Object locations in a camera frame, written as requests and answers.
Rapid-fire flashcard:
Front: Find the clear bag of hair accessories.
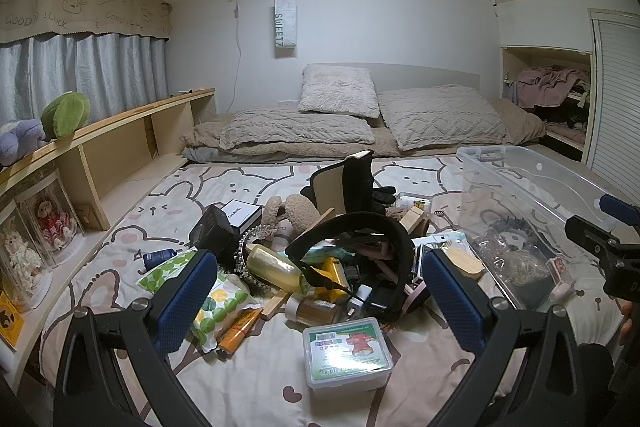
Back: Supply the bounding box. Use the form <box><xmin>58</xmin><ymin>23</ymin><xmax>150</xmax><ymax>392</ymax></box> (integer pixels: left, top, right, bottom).
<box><xmin>471</xmin><ymin>216</ymin><xmax>552</xmax><ymax>304</ymax></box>

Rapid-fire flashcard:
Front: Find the closet niche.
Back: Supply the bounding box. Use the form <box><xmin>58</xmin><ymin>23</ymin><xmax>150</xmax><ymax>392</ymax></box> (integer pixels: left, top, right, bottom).
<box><xmin>500</xmin><ymin>46</ymin><xmax>594</xmax><ymax>152</ymax></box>

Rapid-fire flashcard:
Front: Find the yellow printed box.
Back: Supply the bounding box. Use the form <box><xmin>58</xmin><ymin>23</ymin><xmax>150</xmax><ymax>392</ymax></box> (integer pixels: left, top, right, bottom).
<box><xmin>0</xmin><ymin>291</ymin><xmax>27</xmax><ymax>349</ymax></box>

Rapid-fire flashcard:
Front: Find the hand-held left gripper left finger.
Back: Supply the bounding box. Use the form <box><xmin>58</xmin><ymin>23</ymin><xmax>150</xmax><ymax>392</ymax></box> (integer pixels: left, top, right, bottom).
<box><xmin>52</xmin><ymin>249</ymin><xmax>218</xmax><ymax>427</ymax></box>

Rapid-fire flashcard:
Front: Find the beige plush slipper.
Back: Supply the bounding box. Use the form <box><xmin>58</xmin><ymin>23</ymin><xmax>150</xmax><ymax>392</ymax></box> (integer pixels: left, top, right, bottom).
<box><xmin>262</xmin><ymin>194</ymin><xmax>322</xmax><ymax>234</ymax></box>

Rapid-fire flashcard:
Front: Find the light wooden plate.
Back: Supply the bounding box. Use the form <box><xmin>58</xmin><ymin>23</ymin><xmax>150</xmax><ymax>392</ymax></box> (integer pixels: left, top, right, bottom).
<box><xmin>439</xmin><ymin>242</ymin><xmax>487</xmax><ymax>281</ymax></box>

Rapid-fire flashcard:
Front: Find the wooden block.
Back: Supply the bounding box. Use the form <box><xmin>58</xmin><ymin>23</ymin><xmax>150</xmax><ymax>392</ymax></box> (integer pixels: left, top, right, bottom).
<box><xmin>400</xmin><ymin>207</ymin><xmax>431</xmax><ymax>239</ymax></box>

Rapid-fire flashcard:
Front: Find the small cardboard box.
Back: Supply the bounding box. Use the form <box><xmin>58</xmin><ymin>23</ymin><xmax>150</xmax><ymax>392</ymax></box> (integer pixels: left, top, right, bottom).
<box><xmin>75</xmin><ymin>204</ymin><xmax>99</xmax><ymax>231</ymax></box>

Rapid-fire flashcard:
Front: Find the red dress doll case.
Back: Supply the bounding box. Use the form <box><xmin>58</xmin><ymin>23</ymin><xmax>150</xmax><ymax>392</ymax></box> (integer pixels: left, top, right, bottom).
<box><xmin>19</xmin><ymin>171</ymin><xmax>84</xmax><ymax>266</ymax></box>

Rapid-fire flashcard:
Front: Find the purple plush toy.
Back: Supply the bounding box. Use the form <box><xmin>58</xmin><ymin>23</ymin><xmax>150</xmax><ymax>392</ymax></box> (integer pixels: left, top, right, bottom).
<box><xmin>0</xmin><ymin>119</ymin><xmax>47</xmax><ymax>166</ymax></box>

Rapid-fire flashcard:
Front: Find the wooden board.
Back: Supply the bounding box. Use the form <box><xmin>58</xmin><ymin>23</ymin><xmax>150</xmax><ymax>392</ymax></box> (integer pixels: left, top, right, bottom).
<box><xmin>299</xmin><ymin>207</ymin><xmax>337</xmax><ymax>249</ymax></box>

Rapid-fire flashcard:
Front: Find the pile of pink clothes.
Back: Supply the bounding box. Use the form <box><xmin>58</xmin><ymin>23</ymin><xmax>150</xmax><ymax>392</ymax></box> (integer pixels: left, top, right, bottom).
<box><xmin>516</xmin><ymin>65</ymin><xmax>592</xmax><ymax>108</ymax></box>

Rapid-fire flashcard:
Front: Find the wooden stick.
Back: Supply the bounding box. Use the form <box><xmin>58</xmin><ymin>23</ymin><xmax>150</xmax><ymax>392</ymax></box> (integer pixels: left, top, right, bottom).
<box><xmin>261</xmin><ymin>292</ymin><xmax>292</xmax><ymax>321</ymax></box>

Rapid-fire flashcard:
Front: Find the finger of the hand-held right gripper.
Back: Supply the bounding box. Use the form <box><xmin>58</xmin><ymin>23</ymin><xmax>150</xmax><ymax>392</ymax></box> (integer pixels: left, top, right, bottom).
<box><xmin>565</xmin><ymin>214</ymin><xmax>640</xmax><ymax>298</ymax></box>
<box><xmin>599</xmin><ymin>194</ymin><xmax>640</xmax><ymax>232</ymax></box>

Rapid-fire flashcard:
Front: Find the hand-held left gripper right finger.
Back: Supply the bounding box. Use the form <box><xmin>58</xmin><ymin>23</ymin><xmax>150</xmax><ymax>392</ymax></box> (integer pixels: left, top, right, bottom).
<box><xmin>422</xmin><ymin>249</ymin><xmax>586</xmax><ymax>427</ymax></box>

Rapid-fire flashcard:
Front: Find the white charger plug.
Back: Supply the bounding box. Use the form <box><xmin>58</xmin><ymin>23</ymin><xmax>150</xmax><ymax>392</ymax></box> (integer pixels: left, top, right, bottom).
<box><xmin>345</xmin><ymin>284</ymin><xmax>374</xmax><ymax>321</ymax></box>

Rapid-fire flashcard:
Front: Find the wooden shelf unit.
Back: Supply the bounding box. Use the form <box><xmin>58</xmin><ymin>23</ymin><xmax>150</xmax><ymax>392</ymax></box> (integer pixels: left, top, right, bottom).
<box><xmin>0</xmin><ymin>88</ymin><xmax>217</xmax><ymax>388</ymax></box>

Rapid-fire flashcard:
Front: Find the colourful snack packet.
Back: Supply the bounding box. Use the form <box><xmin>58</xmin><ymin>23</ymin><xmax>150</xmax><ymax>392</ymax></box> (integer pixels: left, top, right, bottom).
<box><xmin>395</xmin><ymin>192</ymin><xmax>434</xmax><ymax>212</ymax></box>

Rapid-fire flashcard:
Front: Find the orange hand cream tube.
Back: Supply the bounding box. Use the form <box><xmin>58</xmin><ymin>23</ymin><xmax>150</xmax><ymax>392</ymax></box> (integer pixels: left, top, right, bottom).
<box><xmin>216</xmin><ymin>307</ymin><xmax>264</xmax><ymax>361</ymax></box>

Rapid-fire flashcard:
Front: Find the white hanging cable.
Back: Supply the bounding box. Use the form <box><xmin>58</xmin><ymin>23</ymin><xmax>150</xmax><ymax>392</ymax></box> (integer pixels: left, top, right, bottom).
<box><xmin>230</xmin><ymin>0</ymin><xmax>275</xmax><ymax>114</ymax></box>

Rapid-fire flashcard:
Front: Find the grey-blue curtain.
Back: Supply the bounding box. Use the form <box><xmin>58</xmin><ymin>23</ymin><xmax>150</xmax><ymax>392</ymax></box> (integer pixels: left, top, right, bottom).
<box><xmin>0</xmin><ymin>32</ymin><xmax>169</xmax><ymax>124</ymax></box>

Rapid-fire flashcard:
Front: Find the clear plastic storage container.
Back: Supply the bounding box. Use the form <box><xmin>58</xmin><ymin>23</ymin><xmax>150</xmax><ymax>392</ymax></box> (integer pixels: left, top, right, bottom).
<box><xmin>456</xmin><ymin>146</ymin><xmax>627</xmax><ymax>314</ymax></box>

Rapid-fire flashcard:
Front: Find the fluffy white pillow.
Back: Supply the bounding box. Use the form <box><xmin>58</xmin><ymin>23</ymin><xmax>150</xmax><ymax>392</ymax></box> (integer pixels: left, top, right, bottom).
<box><xmin>298</xmin><ymin>64</ymin><xmax>382</xmax><ymax>119</ymax></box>

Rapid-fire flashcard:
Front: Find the cartoon printed valance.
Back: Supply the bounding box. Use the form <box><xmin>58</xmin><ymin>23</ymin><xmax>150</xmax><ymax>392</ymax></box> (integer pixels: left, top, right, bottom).
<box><xmin>0</xmin><ymin>0</ymin><xmax>174</xmax><ymax>44</ymax></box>

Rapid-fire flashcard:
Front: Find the teal wipes pack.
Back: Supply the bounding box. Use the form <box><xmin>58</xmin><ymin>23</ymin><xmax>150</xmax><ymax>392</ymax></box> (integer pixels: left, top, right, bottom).
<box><xmin>305</xmin><ymin>244</ymin><xmax>347</xmax><ymax>266</ymax></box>

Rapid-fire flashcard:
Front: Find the blue bottle silver cap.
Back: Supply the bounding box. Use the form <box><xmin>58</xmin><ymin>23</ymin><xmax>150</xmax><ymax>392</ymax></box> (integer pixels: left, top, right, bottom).
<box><xmin>142</xmin><ymin>248</ymin><xmax>179</xmax><ymax>271</ymax></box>

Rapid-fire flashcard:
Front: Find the yellow flashlight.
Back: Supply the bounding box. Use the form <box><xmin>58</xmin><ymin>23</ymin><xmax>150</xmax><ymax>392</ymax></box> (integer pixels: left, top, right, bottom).
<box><xmin>320</xmin><ymin>257</ymin><xmax>352</xmax><ymax>304</ymax></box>

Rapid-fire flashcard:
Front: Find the green plush toy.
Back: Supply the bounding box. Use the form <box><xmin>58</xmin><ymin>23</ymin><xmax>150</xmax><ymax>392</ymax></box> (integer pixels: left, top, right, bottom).
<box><xmin>41</xmin><ymin>92</ymin><xmax>92</xmax><ymax>141</ymax></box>

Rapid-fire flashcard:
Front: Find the white box black lid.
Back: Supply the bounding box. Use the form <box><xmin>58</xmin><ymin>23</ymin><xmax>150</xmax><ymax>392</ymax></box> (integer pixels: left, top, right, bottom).
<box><xmin>220</xmin><ymin>199</ymin><xmax>263</xmax><ymax>229</ymax></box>

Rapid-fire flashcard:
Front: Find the white paper card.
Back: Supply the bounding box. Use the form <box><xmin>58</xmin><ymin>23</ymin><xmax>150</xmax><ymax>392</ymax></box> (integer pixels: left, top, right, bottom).
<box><xmin>429</xmin><ymin>231</ymin><xmax>467</xmax><ymax>254</ymax></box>

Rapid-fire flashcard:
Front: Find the clear toothpick jar white lid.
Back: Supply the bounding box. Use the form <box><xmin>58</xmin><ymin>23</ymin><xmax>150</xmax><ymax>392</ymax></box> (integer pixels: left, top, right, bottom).
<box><xmin>285</xmin><ymin>294</ymin><xmax>342</xmax><ymax>329</ymax></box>

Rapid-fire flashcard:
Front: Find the square quilted grey pillow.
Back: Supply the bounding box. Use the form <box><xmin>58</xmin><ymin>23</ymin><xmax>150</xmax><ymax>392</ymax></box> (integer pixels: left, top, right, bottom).
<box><xmin>377</xmin><ymin>85</ymin><xmax>507</xmax><ymax>152</ymax></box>

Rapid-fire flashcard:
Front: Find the silver pearl tiara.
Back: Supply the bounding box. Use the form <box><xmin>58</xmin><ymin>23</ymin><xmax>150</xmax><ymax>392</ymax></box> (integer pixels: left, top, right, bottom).
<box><xmin>234</xmin><ymin>224</ymin><xmax>281</xmax><ymax>294</ymax></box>

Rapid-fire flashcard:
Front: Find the bear printed blanket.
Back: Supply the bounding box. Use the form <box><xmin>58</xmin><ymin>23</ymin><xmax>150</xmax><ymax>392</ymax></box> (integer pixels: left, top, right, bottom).
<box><xmin>40</xmin><ymin>154</ymin><xmax>640</xmax><ymax>427</ymax></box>

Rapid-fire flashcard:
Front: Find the person's right hand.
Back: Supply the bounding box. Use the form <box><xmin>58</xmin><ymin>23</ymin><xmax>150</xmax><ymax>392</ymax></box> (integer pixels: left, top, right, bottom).
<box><xmin>619</xmin><ymin>299</ymin><xmax>640</xmax><ymax>342</ymax></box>

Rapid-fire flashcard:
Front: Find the black and beige visor cap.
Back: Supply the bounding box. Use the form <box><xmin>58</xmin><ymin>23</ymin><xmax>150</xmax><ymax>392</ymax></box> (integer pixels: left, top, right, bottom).
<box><xmin>300</xmin><ymin>150</ymin><xmax>387</xmax><ymax>222</ymax></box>

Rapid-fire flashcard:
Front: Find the long quilted grey pillow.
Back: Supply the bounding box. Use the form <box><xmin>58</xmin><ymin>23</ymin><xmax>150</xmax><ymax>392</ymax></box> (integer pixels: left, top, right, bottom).
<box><xmin>219</xmin><ymin>109</ymin><xmax>377</xmax><ymax>152</ymax></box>

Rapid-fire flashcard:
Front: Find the clear box green label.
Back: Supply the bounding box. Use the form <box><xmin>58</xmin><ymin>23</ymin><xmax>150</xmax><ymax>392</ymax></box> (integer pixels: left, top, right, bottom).
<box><xmin>301</xmin><ymin>317</ymin><xmax>394</xmax><ymax>394</ymax></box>

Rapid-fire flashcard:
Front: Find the black device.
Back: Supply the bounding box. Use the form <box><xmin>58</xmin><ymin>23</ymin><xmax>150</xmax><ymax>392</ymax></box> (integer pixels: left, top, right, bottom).
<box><xmin>362</xmin><ymin>286</ymin><xmax>402</xmax><ymax>322</ymax></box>

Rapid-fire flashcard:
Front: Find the white hanging bag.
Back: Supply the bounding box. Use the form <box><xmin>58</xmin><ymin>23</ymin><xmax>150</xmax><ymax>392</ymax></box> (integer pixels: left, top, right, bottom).
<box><xmin>272</xmin><ymin>0</ymin><xmax>299</xmax><ymax>58</ymax></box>

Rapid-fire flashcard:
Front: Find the black glove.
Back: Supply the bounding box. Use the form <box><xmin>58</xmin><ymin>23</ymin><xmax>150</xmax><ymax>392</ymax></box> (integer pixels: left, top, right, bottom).
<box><xmin>372</xmin><ymin>184</ymin><xmax>399</xmax><ymax>216</ymax></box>

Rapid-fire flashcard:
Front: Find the cream dress doll case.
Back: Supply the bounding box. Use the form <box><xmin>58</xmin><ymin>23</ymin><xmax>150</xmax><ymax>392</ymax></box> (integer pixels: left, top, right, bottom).
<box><xmin>0</xmin><ymin>201</ymin><xmax>54</xmax><ymax>314</ymax></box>

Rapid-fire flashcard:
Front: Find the yellow-green bottle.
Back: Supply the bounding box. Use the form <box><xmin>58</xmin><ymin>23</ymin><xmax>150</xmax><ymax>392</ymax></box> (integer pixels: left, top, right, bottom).
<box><xmin>246</xmin><ymin>243</ymin><xmax>312</xmax><ymax>296</ymax></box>

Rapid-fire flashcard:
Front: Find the white louvered door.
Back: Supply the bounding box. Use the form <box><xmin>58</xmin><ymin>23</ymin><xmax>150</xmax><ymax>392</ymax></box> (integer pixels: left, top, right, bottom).
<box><xmin>586</xmin><ymin>8</ymin><xmax>640</xmax><ymax>204</ymax></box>

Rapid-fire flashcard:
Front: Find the beige duvet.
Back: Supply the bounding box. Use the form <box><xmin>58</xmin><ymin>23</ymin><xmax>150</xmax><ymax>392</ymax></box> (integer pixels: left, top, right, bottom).
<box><xmin>180</xmin><ymin>99</ymin><xmax>547</xmax><ymax>164</ymax></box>

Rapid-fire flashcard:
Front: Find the green dotted tissue pack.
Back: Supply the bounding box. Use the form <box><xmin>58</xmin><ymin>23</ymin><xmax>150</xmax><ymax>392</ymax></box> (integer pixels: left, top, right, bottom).
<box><xmin>137</xmin><ymin>247</ymin><xmax>264</xmax><ymax>354</ymax></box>

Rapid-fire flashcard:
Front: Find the small red card box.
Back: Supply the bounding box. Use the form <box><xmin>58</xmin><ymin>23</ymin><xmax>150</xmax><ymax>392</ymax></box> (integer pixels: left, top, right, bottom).
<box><xmin>546</xmin><ymin>257</ymin><xmax>574</xmax><ymax>281</ymax></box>

